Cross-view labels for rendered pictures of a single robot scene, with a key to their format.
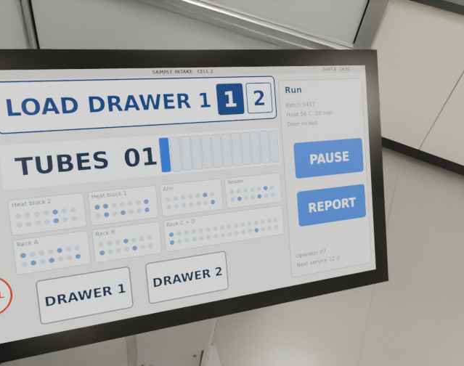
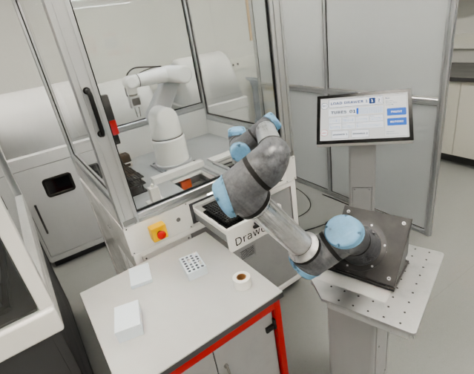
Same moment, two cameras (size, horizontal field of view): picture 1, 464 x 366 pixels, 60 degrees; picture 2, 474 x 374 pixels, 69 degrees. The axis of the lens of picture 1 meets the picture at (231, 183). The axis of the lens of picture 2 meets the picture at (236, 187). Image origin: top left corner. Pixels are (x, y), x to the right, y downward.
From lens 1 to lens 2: 1.76 m
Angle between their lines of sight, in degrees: 40
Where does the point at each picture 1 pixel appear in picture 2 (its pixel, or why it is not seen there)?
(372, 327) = not seen: outside the picture
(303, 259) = (388, 132)
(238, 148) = (373, 109)
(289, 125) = (386, 105)
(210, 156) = (366, 110)
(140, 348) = (351, 177)
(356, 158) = (403, 111)
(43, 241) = (334, 125)
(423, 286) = not seen: outside the picture
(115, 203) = (346, 119)
